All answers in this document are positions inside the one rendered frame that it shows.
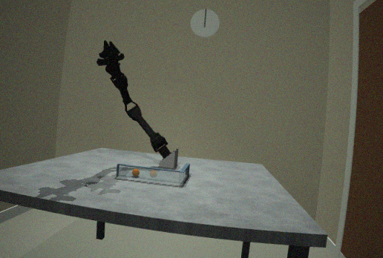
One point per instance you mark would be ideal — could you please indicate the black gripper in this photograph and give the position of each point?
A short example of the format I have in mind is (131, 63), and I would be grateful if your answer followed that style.
(111, 52)

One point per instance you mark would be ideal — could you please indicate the low clear corner walls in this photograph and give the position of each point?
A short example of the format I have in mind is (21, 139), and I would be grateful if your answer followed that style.
(152, 175)

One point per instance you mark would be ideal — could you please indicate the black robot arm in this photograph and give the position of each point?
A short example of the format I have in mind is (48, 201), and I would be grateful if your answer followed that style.
(120, 82)

